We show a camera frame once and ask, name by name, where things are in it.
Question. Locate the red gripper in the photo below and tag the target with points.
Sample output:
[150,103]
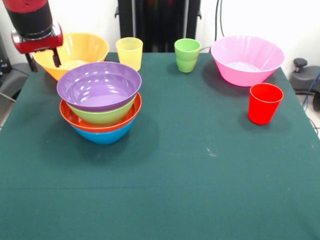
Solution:
[37,45]

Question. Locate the orange plastic bowl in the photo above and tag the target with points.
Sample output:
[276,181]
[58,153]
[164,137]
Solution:
[85,47]

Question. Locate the purple plastic bowl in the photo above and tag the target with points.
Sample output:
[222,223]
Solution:
[100,87]

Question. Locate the red-orange plastic bowl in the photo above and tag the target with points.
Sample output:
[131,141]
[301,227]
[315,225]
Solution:
[72,121]

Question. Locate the green plastic bowl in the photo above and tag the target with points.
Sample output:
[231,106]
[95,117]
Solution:
[102,117]

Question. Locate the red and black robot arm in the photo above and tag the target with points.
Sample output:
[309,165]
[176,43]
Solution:
[30,17]

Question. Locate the grey chair base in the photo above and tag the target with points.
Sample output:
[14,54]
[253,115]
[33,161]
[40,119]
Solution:
[12,80]

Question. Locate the yellow plastic cup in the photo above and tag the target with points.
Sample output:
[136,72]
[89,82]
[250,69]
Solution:
[129,52]

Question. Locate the large blue plastic bowl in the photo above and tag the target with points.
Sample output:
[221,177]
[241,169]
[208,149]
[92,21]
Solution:
[105,137]

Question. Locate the green plastic cup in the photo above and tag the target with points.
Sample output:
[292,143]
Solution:
[187,57]

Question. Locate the dark green tablecloth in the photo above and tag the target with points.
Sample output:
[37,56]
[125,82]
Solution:
[100,200]

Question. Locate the pink plastic bowl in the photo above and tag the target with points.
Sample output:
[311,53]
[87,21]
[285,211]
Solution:
[247,57]

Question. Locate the red plastic cup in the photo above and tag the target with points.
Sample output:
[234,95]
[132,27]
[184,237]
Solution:
[265,105]

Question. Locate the black chair base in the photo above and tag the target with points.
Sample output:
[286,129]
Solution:
[305,77]

